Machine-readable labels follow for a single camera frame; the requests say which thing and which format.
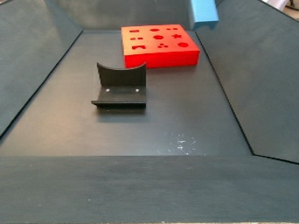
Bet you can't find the black curved fixture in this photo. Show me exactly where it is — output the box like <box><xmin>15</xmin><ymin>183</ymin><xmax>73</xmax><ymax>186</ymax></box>
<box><xmin>91</xmin><ymin>64</ymin><xmax>147</xmax><ymax>108</ymax></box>

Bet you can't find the red shape sorter block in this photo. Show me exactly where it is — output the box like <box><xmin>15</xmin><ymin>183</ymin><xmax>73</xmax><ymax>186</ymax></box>
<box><xmin>121</xmin><ymin>24</ymin><xmax>200</xmax><ymax>68</ymax></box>

